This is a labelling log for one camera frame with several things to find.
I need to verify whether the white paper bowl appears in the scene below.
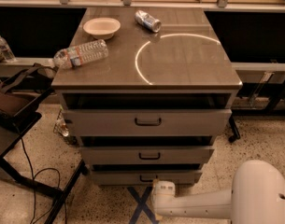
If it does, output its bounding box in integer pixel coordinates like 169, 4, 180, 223
83, 18, 121, 40

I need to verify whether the grey drawer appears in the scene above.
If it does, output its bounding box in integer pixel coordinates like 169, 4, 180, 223
79, 147, 213, 165
91, 170, 202, 186
63, 109, 232, 136

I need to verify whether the clear plastic water bottle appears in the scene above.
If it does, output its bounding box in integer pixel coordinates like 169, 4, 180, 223
50, 39, 108, 69

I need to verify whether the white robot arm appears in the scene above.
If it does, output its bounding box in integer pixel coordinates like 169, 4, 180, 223
151, 160, 285, 224

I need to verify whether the grey drawer cabinet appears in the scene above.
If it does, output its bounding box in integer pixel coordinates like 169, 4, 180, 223
50, 7, 244, 188

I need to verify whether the small upright water bottle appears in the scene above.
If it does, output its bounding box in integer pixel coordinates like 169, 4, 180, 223
0, 36, 16, 63

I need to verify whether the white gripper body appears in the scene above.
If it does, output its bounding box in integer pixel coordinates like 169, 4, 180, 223
150, 180, 176, 214

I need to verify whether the dark bag with straps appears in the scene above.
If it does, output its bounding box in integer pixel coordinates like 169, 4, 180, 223
0, 63, 53, 127

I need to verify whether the crushed silver blue can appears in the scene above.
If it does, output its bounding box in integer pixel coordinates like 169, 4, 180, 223
135, 10, 162, 33

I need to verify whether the black side table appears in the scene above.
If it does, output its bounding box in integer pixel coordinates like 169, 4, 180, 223
0, 112, 87, 224

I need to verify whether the black cable on floor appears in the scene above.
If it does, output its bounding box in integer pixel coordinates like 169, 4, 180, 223
14, 124, 68, 224

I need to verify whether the wire basket with bottle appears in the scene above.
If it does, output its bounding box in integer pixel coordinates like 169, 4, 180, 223
53, 110, 78, 145

